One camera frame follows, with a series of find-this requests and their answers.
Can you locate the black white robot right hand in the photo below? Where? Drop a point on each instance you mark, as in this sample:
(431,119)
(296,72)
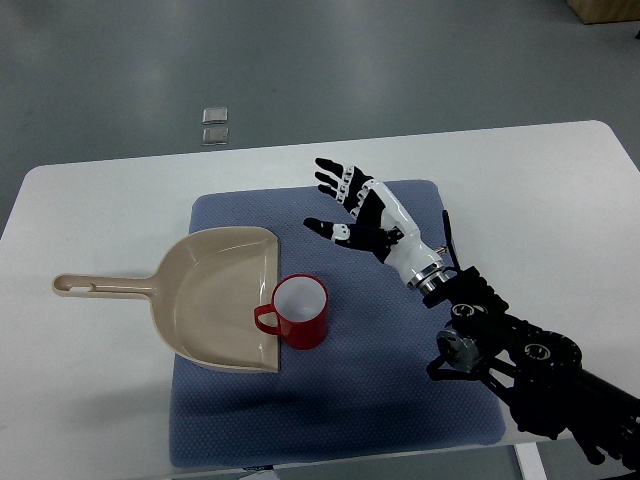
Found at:
(381,225)

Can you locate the red cup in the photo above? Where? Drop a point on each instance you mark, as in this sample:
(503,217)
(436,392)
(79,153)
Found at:
(297,312)

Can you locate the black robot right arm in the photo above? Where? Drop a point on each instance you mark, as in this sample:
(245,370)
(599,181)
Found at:
(537,373)

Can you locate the beige plastic dustpan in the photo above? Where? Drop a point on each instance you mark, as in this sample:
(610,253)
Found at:
(203,296)

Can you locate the blue grey fabric mat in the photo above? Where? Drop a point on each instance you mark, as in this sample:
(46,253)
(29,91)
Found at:
(363,391)

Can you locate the upper metal floor plate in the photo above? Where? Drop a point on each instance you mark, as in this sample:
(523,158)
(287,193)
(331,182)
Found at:
(214,115)

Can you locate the white table leg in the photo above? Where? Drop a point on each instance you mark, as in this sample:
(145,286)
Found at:
(529,461)

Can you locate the wooden box corner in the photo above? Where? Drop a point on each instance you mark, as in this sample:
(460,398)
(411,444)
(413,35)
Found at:
(605,11)

